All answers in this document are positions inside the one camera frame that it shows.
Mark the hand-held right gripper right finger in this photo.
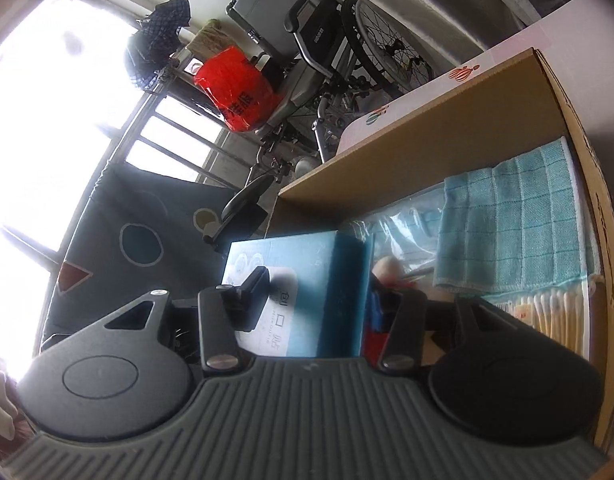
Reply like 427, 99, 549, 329
372, 292, 542, 373

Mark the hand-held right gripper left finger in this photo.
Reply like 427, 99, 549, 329
94, 266, 270, 373

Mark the blue and white carton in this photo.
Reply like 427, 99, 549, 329
222, 230, 376, 358

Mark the brown cardboard box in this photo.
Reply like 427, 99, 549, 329
267, 47, 614, 466

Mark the light blue checked towel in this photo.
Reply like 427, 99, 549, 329
433, 140, 595, 293

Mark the pack of cotton swabs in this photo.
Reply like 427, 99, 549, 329
479, 280, 595, 361

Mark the pack of blue face masks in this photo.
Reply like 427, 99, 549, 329
339, 195, 448, 281

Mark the dark grey circle-print blanket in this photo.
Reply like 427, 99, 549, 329
39, 165, 238, 356

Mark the red plastic bag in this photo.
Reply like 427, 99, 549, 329
194, 46, 282, 133

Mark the metal window railing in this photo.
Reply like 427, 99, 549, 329
102, 57, 268, 196

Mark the dark blue checked cloth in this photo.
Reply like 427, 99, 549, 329
124, 0, 192, 92

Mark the grey folding wheelchair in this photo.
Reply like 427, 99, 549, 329
207, 0, 435, 253

